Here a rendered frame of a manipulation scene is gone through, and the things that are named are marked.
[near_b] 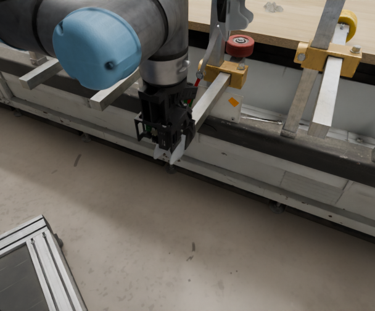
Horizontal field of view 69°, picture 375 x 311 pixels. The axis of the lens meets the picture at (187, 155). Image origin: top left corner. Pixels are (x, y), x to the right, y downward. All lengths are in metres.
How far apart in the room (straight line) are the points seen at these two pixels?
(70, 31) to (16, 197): 1.55
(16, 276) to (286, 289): 1.08
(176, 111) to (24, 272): 0.96
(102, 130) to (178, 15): 1.40
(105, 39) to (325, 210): 1.29
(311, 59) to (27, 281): 1.17
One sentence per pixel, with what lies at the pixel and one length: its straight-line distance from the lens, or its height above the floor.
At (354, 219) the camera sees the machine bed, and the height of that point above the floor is 0.16.
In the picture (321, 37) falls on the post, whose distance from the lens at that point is 0.72.
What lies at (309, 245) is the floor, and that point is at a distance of 1.51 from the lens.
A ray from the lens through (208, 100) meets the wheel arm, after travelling 0.69.
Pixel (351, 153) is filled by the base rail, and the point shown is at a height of 0.70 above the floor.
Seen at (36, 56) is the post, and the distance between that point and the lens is 1.30.
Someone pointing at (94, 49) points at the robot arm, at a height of 1.14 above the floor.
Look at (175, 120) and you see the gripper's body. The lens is 0.46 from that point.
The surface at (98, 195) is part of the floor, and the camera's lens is 1.61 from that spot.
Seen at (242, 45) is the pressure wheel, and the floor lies 0.91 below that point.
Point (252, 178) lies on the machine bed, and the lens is 1.43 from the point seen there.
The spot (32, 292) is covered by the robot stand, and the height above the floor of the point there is 0.21.
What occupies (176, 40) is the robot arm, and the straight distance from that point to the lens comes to 0.39.
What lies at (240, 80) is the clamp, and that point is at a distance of 0.80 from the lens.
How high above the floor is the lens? 1.25
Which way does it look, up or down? 46 degrees down
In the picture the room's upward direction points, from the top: straight up
